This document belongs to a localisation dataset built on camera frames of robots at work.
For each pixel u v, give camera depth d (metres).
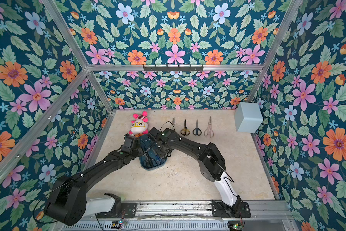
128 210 0.73
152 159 0.91
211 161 0.51
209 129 1.08
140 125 1.01
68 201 0.41
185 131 1.06
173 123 1.11
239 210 0.63
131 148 0.69
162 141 0.62
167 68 0.92
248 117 0.95
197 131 1.08
